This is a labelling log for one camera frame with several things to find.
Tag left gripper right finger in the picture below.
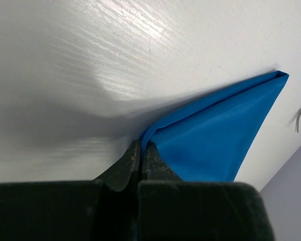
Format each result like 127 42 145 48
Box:
137 143 275 240

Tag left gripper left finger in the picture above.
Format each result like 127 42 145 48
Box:
0 140 141 240

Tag blue cloth napkin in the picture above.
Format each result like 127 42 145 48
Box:
140 71 289 182

